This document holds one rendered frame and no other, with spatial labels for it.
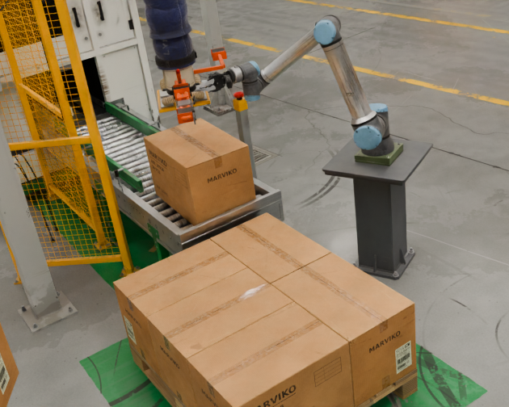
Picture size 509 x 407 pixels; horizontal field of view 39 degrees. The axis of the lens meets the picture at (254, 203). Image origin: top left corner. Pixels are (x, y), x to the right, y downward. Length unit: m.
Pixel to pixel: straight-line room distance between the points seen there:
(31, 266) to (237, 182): 1.35
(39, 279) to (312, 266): 1.77
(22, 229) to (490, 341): 2.71
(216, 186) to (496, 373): 1.78
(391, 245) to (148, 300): 1.56
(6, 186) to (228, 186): 1.26
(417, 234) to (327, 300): 1.59
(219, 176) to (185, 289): 0.74
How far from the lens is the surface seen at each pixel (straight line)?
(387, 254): 4.42
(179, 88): 3.88
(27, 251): 4.46
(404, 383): 3.63
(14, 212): 4.34
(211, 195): 4.05
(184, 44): 3.98
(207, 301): 3.52
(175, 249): 4.13
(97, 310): 4.62
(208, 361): 3.18
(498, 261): 4.64
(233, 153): 4.03
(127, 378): 4.05
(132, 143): 5.46
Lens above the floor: 2.60
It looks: 29 degrees down
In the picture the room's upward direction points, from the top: 8 degrees counter-clockwise
